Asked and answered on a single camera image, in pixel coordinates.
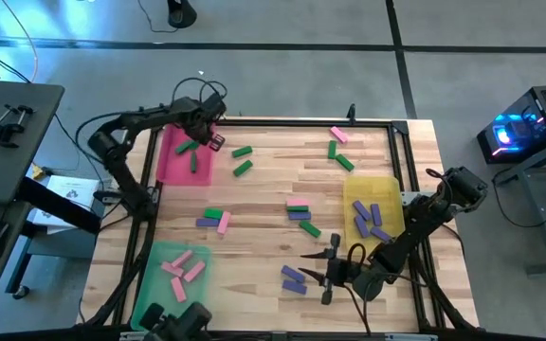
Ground pale yellow cable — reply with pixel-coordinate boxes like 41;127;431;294
0;0;40;84

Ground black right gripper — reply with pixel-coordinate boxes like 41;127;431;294
298;233;362;305

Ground green translucent plastic bin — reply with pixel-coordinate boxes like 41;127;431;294
129;241;212;332

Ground black stand base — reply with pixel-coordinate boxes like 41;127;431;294
166;0;198;29

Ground pink translucent plastic bin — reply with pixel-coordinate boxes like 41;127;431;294
155;123;217;187

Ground dark grey desk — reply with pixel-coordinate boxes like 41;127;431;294
0;80;65;321

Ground black desktop computer tower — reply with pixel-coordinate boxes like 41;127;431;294
475;84;546;166

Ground white mounting bracket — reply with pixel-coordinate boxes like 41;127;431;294
384;333;440;341

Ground black desk leg bar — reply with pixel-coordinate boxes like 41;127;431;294
16;176;102;236

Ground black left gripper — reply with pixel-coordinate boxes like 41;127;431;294
173;94;228;152

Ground white printed paper sheet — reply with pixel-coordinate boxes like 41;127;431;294
30;173;102;236

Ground black jointed device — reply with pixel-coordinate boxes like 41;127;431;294
138;301;213;341

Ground black bar clamp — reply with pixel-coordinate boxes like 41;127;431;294
0;104;38;150

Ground yellow translucent plastic bin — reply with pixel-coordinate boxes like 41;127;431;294
342;176;406;252

